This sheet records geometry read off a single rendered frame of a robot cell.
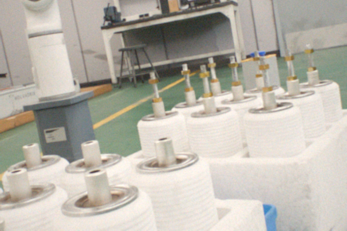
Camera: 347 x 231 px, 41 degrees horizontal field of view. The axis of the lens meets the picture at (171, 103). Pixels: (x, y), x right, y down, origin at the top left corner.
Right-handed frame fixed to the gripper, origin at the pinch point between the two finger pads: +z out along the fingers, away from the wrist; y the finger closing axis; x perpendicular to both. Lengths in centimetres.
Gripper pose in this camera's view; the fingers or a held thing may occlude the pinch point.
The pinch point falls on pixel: (173, 5)
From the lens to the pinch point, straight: 101.8
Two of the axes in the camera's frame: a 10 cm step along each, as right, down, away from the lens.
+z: 1.8, 9.8, 1.2
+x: 8.1, -2.1, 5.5
